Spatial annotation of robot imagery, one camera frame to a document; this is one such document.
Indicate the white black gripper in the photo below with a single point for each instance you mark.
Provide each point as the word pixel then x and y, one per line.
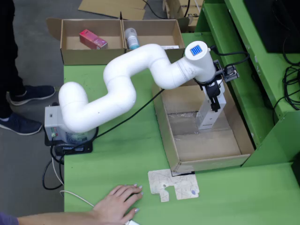
pixel 211 86

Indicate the white tall product box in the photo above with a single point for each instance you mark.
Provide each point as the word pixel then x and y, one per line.
pixel 207 119

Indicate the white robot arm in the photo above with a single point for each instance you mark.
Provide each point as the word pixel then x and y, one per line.
pixel 117 79

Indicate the person's left forearm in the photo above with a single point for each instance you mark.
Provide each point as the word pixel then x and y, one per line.
pixel 58 218

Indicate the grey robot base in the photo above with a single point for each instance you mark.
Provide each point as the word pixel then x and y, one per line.
pixel 52 122

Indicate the shallow cardboard tray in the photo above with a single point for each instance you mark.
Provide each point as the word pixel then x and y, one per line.
pixel 211 145

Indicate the large printed cardboard box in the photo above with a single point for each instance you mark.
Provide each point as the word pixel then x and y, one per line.
pixel 175 9

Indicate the pink red product box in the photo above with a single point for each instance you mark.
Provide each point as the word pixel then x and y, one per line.
pixel 92 39

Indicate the divided cardboard box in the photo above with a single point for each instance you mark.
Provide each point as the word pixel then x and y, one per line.
pixel 70 56

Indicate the person's left hand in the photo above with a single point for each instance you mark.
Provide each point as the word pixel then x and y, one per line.
pixel 114 204

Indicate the green metal shelf rack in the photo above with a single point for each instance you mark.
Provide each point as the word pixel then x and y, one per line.
pixel 234 35

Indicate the scribbled white paper piece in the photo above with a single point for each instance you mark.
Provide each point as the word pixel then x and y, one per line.
pixel 159 180

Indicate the white bottle teal label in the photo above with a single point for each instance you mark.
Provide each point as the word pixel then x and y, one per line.
pixel 131 39

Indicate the small white device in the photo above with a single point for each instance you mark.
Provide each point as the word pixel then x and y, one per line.
pixel 132 222

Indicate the dark blue sneaker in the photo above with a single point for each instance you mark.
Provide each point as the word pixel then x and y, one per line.
pixel 21 125
pixel 32 93

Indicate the person's black trousers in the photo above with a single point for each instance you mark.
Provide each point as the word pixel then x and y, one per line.
pixel 9 58

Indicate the grey purple sleeve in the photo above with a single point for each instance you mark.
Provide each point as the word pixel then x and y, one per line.
pixel 7 220

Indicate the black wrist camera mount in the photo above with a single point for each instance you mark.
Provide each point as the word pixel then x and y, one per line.
pixel 230 73

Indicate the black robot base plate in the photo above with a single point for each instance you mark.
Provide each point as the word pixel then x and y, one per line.
pixel 79 150

